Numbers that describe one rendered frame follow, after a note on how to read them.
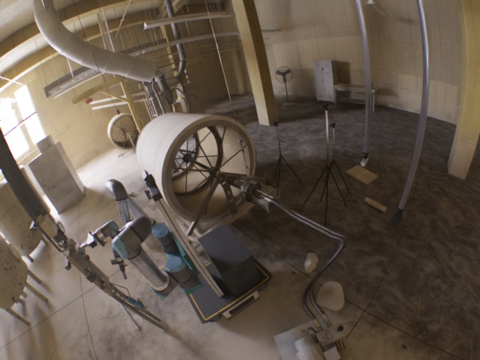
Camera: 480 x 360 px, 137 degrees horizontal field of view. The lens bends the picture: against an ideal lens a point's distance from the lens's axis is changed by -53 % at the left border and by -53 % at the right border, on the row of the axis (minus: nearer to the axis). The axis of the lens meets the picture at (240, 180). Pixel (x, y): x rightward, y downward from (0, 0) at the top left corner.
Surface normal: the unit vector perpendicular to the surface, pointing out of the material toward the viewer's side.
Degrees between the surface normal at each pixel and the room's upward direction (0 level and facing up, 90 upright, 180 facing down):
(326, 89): 90
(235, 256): 0
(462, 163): 90
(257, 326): 0
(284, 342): 0
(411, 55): 90
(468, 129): 90
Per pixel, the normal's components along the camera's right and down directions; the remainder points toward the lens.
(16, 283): 0.97, -0.23
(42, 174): 0.64, 0.30
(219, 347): -0.22, -0.81
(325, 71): -0.74, 0.50
